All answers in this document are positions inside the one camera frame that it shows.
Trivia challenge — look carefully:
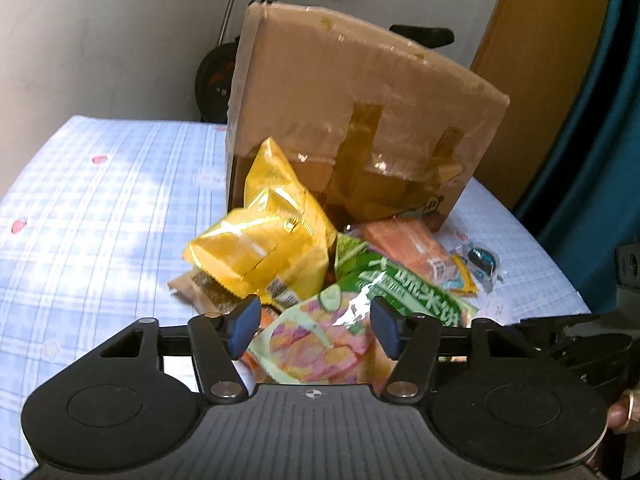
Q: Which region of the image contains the wooden door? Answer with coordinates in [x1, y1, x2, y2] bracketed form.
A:
[469, 0, 617, 211]

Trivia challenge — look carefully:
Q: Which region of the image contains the blue and white cookie packet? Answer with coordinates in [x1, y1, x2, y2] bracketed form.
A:
[450, 241, 503, 281]

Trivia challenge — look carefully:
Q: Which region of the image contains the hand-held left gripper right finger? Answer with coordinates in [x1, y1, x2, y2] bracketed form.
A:
[371, 296, 532, 404]

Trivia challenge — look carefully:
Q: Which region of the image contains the black exercise bike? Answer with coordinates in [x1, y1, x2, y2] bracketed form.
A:
[195, 0, 456, 124]

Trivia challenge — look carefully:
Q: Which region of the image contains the brown cardboard box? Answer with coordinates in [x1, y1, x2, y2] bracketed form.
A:
[225, 1, 511, 233]

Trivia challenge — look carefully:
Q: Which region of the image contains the teal curtain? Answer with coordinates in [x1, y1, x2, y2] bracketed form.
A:
[514, 0, 640, 321]

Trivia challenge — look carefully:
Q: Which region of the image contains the person's right hand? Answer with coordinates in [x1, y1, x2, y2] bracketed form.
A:
[607, 384, 640, 434]

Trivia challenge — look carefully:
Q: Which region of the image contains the orange snack packet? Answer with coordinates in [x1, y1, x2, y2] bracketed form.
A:
[349, 217, 457, 282]

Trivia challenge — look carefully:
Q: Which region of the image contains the blue checked bed sheet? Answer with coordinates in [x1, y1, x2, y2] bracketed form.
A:
[0, 115, 592, 480]

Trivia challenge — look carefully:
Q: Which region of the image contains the brown snack packet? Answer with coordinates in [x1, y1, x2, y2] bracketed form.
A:
[167, 269, 243, 319]

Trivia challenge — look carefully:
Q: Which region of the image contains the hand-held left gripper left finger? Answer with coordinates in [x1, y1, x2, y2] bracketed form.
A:
[100, 295, 263, 404]

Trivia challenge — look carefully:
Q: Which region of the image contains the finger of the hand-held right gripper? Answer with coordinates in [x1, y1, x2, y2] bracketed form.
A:
[519, 312, 632, 386]

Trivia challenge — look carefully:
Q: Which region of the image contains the yellow snack bag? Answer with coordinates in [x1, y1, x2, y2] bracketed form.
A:
[243, 137, 337, 243]
[182, 206, 333, 312]

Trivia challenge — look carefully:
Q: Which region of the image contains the light green pink snack bag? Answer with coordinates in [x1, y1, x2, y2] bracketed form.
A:
[246, 284, 398, 387]

